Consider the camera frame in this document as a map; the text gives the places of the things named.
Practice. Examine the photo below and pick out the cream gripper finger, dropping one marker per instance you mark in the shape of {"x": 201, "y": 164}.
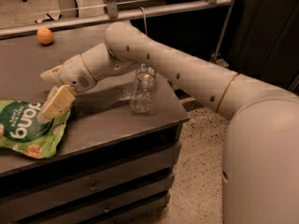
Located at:
{"x": 58, "y": 102}
{"x": 52, "y": 75}

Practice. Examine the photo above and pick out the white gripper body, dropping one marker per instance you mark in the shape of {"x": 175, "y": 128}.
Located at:
{"x": 74, "y": 72}

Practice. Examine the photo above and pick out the green rice chip bag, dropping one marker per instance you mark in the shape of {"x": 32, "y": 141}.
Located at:
{"x": 23, "y": 131}

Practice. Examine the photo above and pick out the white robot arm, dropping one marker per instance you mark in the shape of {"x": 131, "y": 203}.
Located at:
{"x": 260, "y": 167}

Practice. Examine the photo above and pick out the orange fruit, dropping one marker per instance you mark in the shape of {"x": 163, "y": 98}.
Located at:
{"x": 44, "y": 36}

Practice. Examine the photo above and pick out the clear plastic water bottle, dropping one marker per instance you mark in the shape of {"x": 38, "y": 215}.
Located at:
{"x": 143, "y": 89}

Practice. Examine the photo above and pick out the grey drawer cabinet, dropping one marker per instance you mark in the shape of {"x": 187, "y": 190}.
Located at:
{"x": 115, "y": 179}

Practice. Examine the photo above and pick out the grey metal rail frame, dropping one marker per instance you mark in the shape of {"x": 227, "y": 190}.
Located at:
{"x": 193, "y": 27}

